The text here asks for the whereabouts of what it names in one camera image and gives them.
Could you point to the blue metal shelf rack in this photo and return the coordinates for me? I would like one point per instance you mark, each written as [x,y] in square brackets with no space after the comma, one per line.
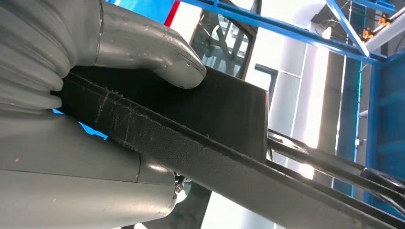
[284,31]

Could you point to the red barrier belt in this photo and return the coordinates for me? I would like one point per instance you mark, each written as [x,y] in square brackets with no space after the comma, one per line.
[171,12]

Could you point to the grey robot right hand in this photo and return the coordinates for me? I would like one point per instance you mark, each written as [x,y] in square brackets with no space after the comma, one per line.
[79,189]

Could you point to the white car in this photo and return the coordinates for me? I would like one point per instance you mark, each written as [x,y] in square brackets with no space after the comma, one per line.
[221,47]

